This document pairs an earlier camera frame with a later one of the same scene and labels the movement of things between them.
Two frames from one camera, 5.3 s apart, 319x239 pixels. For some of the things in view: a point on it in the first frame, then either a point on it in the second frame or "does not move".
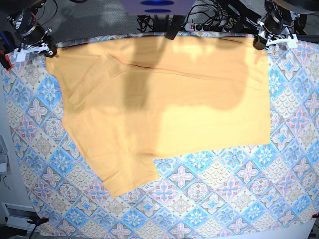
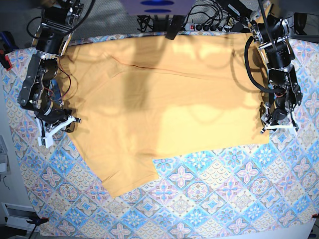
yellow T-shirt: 130,101 does not move
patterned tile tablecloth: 266,189 does not move
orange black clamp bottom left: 37,221 does not move
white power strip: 193,27 does not move
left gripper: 35,34 → 50,111
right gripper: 271,27 → 283,107
